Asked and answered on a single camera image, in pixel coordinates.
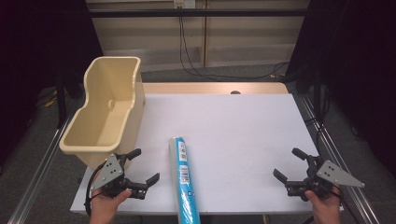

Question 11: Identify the black floor cable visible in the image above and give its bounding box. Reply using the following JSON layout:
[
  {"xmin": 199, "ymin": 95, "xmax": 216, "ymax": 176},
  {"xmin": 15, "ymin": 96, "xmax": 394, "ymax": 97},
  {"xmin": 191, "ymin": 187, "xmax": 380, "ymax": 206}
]
[{"xmin": 178, "ymin": 15, "xmax": 290, "ymax": 80}]

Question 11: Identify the metal floor rail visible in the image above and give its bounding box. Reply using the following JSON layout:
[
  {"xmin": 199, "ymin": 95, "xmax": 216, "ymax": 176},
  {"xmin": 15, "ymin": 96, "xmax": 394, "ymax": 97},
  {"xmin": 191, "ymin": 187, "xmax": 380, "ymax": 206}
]
[
  {"xmin": 7, "ymin": 119, "xmax": 74, "ymax": 224},
  {"xmin": 299, "ymin": 95, "xmax": 381, "ymax": 224}
]

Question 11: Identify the black curtain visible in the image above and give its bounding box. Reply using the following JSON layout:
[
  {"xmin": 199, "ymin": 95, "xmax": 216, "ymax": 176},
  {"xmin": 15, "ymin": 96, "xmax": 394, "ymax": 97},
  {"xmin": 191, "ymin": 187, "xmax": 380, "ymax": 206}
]
[
  {"xmin": 0, "ymin": 0, "xmax": 105, "ymax": 166},
  {"xmin": 284, "ymin": 0, "xmax": 396, "ymax": 171}
]

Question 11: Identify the wooden table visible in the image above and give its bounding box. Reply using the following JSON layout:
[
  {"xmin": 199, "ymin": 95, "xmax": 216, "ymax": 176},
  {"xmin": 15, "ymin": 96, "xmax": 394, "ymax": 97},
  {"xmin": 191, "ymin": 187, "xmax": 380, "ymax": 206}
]
[{"xmin": 141, "ymin": 81, "xmax": 290, "ymax": 95}]

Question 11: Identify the person's right hand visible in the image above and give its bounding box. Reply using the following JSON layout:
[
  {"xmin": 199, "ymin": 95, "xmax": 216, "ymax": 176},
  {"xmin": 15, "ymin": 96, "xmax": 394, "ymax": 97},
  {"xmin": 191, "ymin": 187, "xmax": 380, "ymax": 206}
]
[{"xmin": 304, "ymin": 185, "xmax": 344, "ymax": 224}]

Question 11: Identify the black horizontal bar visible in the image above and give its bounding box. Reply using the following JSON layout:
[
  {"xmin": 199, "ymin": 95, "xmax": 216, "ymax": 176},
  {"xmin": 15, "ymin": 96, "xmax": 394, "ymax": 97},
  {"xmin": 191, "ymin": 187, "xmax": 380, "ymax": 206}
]
[{"xmin": 88, "ymin": 8, "xmax": 310, "ymax": 19}]

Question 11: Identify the beige plastic bin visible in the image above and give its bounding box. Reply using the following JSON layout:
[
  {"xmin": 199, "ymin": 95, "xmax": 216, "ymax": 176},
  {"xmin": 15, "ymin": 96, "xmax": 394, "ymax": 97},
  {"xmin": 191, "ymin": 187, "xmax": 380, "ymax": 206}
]
[{"xmin": 58, "ymin": 55, "xmax": 147, "ymax": 171}]

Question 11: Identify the white table mat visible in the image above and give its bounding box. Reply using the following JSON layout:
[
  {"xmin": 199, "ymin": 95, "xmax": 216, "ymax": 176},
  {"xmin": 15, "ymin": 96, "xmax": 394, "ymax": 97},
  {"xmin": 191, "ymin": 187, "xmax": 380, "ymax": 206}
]
[{"xmin": 69, "ymin": 92, "xmax": 344, "ymax": 217}]

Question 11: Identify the black metal stand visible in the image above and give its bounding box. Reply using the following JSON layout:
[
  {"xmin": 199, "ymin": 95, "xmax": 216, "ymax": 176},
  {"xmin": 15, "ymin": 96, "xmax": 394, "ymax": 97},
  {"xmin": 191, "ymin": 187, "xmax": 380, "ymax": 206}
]
[{"xmin": 55, "ymin": 74, "xmax": 69, "ymax": 129}]

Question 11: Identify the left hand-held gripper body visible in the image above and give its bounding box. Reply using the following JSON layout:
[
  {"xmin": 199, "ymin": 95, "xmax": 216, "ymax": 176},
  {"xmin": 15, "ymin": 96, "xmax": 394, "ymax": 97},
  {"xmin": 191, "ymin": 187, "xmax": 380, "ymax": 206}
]
[{"xmin": 90, "ymin": 153, "xmax": 148, "ymax": 201}]

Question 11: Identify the blue roll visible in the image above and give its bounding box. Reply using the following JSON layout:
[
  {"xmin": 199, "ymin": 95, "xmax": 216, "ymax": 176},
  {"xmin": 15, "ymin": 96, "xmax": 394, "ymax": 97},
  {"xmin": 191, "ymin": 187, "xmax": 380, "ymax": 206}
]
[{"xmin": 168, "ymin": 135, "xmax": 202, "ymax": 224}]

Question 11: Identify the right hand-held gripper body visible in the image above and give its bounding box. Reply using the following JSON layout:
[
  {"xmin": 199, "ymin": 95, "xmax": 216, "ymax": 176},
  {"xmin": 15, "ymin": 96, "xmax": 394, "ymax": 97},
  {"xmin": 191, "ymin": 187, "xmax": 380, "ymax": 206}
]
[{"xmin": 286, "ymin": 156, "xmax": 365, "ymax": 199}]

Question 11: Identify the white wall socket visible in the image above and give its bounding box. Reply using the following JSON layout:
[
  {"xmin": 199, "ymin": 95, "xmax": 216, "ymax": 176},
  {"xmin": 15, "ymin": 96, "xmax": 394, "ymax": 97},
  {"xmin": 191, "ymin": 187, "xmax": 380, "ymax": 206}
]
[{"xmin": 173, "ymin": 0, "xmax": 197, "ymax": 9}]

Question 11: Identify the person's left hand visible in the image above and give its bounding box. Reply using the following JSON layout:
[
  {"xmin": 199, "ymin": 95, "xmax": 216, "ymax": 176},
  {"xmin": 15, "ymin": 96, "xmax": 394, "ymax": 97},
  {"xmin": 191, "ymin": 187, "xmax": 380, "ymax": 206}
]
[{"xmin": 89, "ymin": 189, "xmax": 133, "ymax": 224}]

